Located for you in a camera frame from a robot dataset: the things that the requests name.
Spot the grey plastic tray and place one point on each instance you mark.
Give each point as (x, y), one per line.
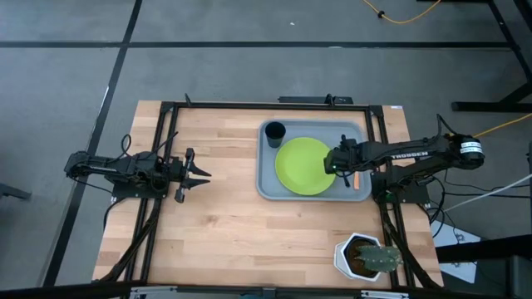
(270, 182)

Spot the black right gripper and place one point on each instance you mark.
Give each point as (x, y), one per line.
(343, 160)

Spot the black aluminium table frame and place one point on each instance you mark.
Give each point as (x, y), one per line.
(270, 106)

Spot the black metal spoon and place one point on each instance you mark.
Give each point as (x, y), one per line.
(347, 182)

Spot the grey chair leg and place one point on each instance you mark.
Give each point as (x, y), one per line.
(12, 192)

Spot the silver metal bracket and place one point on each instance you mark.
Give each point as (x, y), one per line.
(154, 291)
(384, 295)

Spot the black cup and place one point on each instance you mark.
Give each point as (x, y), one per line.
(274, 143)

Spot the black steel table base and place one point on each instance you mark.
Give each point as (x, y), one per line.
(509, 45)

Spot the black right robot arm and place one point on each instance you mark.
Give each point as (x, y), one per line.
(407, 153)

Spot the white hexagonal plant pot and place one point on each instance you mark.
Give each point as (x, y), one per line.
(341, 257)

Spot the lime green round plate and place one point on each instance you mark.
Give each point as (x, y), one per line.
(301, 170)

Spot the green cactus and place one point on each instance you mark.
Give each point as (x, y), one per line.
(378, 258)

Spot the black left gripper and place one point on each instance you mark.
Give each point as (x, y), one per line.
(182, 176)

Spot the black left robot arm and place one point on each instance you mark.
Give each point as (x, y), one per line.
(124, 167)

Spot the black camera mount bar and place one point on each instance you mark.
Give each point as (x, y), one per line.
(307, 99)

